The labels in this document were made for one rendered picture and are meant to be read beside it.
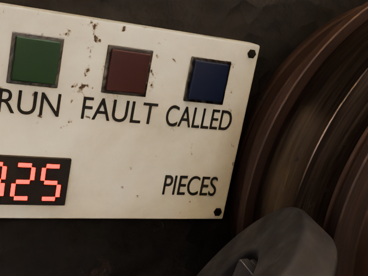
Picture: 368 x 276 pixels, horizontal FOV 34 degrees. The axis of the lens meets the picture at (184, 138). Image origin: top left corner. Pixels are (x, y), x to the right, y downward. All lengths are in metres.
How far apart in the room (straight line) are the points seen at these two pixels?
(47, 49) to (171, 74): 0.12
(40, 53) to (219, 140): 0.19
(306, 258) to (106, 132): 0.23
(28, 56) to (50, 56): 0.02
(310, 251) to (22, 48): 0.27
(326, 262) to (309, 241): 0.02
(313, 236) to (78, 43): 0.25
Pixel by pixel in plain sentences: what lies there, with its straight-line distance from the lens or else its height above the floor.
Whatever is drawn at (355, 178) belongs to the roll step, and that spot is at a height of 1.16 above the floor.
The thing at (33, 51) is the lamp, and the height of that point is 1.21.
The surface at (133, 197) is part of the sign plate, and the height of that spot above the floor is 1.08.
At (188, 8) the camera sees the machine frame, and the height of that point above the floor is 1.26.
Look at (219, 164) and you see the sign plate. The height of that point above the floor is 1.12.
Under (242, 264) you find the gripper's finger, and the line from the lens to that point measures 0.45.
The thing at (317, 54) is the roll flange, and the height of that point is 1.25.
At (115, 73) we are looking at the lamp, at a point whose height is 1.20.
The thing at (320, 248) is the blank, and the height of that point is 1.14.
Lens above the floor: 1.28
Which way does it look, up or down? 13 degrees down
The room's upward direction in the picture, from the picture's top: 11 degrees clockwise
